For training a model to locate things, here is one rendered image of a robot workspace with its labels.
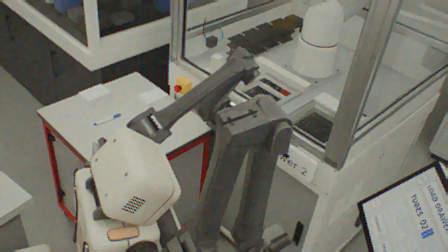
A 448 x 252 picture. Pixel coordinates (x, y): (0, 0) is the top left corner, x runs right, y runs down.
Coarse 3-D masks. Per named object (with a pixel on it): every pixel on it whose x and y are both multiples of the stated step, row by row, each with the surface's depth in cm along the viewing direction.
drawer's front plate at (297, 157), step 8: (288, 152) 188; (296, 152) 185; (280, 160) 194; (296, 160) 187; (304, 160) 184; (312, 160) 181; (288, 168) 192; (296, 168) 189; (312, 168) 182; (304, 176) 187; (312, 176) 184
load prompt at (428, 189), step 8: (432, 184) 142; (424, 192) 143; (432, 192) 140; (440, 192) 138; (432, 200) 139; (440, 200) 137; (432, 208) 137; (440, 208) 135; (440, 216) 134; (440, 224) 132; (440, 232) 130
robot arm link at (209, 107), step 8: (256, 72) 144; (232, 80) 151; (240, 80) 148; (248, 80) 146; (224, 88) 156; (232, 88) 156; (216, 96) 162; (224, 96) 161; (200, 104) 173; (208, 104) 169; (216, 104) 166; (200, 112) 176; (208, 112) 171; (216, 112) 177
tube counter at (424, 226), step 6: (420, 222) 137; (426, 222) 136; (420, 228) 136; (426, 228) 134; (432, 228) 133; (420, 234) 135; (426, 234) 133; (432, 234) 132; (426, 240) 132; (432, 240) 131; (426, 246) 131; (432, 246) 130; (438, 246) 128
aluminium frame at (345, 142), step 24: (384, 0) 135; (384, 24) 139; (360, 48) 147; (384, 48) 144; (192, 72) 218; (360, 72) 151; (240, 96) 201; (360, 96) 154; (408, 96) 195; (336, 120) 166; (360, 120) 163; (384, 120) 185; (312, 144) 179; (336, 144) 170; (360, 144) 179; (336, 168) 175
